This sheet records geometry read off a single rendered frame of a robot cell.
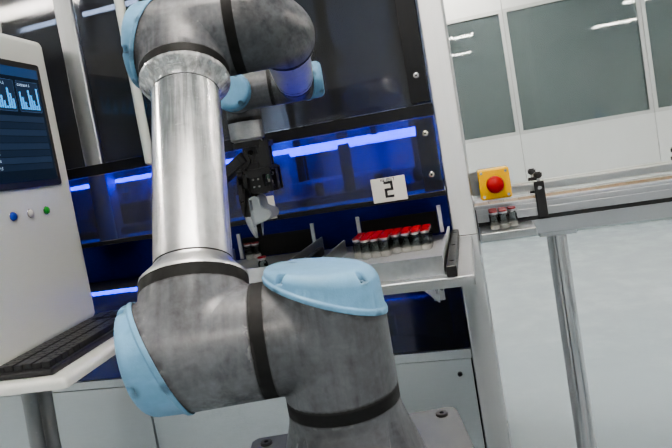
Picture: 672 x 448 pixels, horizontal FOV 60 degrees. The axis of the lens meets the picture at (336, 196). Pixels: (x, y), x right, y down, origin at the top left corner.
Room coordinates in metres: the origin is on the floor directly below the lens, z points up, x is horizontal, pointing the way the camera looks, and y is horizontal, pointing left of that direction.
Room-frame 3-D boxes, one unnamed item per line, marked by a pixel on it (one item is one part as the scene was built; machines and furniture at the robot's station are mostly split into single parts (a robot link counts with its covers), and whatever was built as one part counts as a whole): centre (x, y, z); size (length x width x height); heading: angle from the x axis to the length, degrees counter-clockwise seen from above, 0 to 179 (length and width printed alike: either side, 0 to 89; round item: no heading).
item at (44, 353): (1.29, 0.62, 0.82); 0.40 x 0.14 x 0.02; 171
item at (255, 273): (1.42, 0.22, 0.90); 0.34 x 0.26 x 0.04; 167
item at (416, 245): (1.31, -0.11, 0.90); 0.18 x 0.02 x 0.05; 76
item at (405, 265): (1.23, -0.08, 0.90); 0.34 x 0.26 x 0.04; 166
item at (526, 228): (1.43, -0.41, 0.87); 0.14 x 0.13 x 0.02; 167
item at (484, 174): (1.40, -0.38, 1.00); 0.08 x 0.07 x 0.07; 167
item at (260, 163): (1.29, 0.16, 1.13); 0.09 x 0.08 x 0.12; 76
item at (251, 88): (1.19, 0.15, 1.28); 0.11 x 0.11 x 0.08; 1
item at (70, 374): (1.29, 0.65, 0.79); 0.45 x 0.28 x 0.03; 171
